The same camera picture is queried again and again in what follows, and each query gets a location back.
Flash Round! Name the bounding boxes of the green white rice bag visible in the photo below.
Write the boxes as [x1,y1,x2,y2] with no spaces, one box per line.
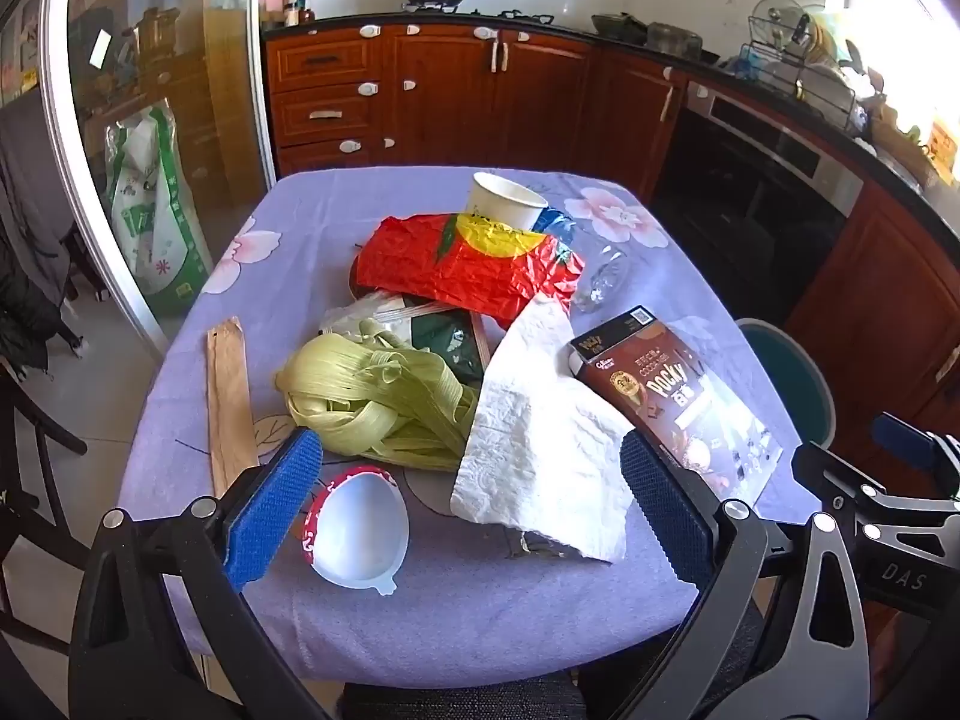
[105,106,215,318]

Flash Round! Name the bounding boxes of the sliding glass door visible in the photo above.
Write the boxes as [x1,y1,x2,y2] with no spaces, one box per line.
[37,0,278,353]

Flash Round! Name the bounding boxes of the white cabinet safety locks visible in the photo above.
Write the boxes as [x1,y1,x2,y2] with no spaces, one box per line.
[337,24,710,155]

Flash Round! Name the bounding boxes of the red plastic bag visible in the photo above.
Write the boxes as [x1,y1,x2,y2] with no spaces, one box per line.
[354,211,587,331]

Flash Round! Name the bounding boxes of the purple floral tablecloth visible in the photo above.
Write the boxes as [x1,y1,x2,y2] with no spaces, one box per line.
[116,165,803,691]

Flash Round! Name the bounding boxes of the red wooden kitchen cabinets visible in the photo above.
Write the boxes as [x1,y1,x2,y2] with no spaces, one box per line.
[261,13,960,541]

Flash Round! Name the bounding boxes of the brown paper sleeve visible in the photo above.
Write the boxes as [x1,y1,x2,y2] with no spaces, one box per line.
[206,316,262,500]

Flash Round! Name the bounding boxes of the glass container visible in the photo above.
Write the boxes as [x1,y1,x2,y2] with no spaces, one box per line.
[647,22,704,61]

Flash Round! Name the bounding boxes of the pale green corn husks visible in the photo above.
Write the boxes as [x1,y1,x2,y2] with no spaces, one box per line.
[274,317,485,472]

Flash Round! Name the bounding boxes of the black gas stove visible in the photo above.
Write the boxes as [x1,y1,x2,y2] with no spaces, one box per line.
[405,0,556,25]

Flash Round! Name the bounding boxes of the brown snack box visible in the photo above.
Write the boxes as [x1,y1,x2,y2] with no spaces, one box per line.
[568,305,785,507]

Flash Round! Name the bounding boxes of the wire dish rack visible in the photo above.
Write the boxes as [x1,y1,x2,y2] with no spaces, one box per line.
[731,0,878,136]

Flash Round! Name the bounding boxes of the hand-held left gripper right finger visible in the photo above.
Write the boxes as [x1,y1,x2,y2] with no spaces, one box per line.
[621,429,886,720]

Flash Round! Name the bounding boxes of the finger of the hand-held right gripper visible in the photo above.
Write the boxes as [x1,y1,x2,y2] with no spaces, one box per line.
[872,411,960,500]
[793,441,960,541]

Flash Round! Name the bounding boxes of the clear plastic bottle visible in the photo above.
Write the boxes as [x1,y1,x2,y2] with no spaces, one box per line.
[536,206,632,314]

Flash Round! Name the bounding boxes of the light wooden cupboard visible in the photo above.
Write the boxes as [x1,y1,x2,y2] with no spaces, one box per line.
[79,0,252,211]

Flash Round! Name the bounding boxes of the grey hanging cloth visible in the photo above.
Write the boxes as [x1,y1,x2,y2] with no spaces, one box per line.
[0,86,76,256]

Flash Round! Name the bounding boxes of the yellow printed packet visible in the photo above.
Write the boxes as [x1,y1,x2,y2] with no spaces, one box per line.
[926,116,960,166]

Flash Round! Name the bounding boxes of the black built-in oven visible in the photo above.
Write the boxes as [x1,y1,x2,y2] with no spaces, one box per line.
[652,79,867,316]

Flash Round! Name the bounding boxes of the white paper towel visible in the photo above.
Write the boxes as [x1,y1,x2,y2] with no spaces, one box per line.
[450,292,638,563]

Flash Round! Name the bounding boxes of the dark wooden chair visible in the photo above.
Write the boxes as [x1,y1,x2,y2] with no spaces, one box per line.
[0,352,91,646]

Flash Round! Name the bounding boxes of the teal plastic bin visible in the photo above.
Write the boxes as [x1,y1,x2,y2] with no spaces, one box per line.
[733,317,837,451]

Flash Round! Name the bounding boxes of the black kitchen countertop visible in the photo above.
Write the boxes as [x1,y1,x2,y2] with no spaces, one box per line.
[259,9,960,222]

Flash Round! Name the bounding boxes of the dark foil wrapper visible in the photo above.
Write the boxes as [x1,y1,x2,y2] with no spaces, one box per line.
[504,527,593,562]

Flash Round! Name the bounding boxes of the dark green snack packet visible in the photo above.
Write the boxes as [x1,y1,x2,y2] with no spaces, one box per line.
[409,311,488,383]

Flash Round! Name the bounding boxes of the white paper cup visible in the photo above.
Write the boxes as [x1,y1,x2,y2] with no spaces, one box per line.
[463,171,551,233]

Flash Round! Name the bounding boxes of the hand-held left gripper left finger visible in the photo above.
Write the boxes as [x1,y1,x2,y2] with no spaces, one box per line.
[67,427,331,720]

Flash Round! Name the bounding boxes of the clear plastic wrapper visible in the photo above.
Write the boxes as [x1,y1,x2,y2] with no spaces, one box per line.
[321,291,421,338]

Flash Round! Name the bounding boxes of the white crushed plastic cup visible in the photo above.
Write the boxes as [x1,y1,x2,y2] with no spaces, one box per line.
[301,465,412,597]

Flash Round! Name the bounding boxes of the black jacket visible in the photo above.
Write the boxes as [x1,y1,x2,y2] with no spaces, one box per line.
[0,187,72,383]

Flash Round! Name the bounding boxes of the dark bowl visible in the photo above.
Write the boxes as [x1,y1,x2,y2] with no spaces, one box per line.
[591,13,650,44]

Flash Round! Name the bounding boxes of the wooden cabinet drawer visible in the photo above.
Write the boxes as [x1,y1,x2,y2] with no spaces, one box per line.
[268,31,382,85]
[268,82,382,147]
[276,136,395,177]

